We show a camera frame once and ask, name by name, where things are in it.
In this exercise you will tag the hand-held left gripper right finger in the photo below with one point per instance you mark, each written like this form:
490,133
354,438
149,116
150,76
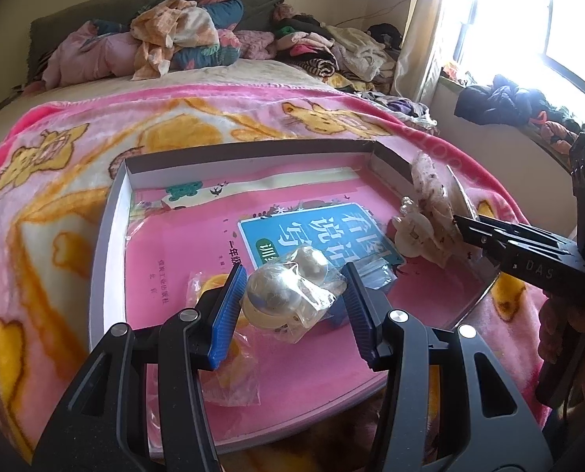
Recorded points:
362,322

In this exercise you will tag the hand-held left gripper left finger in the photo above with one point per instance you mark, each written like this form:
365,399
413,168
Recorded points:
223,319

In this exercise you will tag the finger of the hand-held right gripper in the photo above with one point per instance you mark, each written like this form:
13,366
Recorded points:
484,241
533,237

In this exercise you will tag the clear packet of pearl balls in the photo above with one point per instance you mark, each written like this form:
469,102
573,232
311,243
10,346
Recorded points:
268,295

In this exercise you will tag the yellow accessory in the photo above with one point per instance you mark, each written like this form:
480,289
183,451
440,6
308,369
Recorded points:
236,382

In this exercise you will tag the white cloud hair claw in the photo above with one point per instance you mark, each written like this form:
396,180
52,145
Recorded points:
410,237

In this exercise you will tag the shallow dark cardboard box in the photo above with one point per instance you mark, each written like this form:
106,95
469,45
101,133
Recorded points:
103,280

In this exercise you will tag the person's right hand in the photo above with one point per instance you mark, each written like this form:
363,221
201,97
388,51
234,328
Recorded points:
550,324

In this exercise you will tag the orange garment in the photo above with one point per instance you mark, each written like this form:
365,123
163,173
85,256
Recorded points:
560,132

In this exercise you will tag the pink book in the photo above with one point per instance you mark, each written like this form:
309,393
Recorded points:
184,236

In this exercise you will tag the black jacket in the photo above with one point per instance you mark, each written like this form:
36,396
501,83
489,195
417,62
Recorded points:
499,103

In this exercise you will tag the floral laundry bag with clothes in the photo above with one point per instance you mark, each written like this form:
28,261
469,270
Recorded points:
405,110

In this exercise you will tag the window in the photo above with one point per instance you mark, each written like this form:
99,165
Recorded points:
533,19

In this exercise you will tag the pink printed blanket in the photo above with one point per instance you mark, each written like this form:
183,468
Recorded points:
51,206

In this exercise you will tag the cream curtain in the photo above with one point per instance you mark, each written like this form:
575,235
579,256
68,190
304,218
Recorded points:
430,24

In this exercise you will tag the beige bed sheet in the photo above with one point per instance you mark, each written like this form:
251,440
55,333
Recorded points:
125,83

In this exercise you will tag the pink patterned pillow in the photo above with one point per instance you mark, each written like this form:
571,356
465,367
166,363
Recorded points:
248,44

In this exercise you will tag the orange floral cloth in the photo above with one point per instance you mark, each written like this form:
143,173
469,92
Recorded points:
174,29

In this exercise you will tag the pink quilt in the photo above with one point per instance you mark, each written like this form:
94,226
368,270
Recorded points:
91,54

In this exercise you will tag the dark floral quilt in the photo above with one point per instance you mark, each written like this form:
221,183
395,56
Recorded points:
219,14

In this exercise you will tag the pile of clothes on bed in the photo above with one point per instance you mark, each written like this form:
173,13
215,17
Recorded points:
76,19

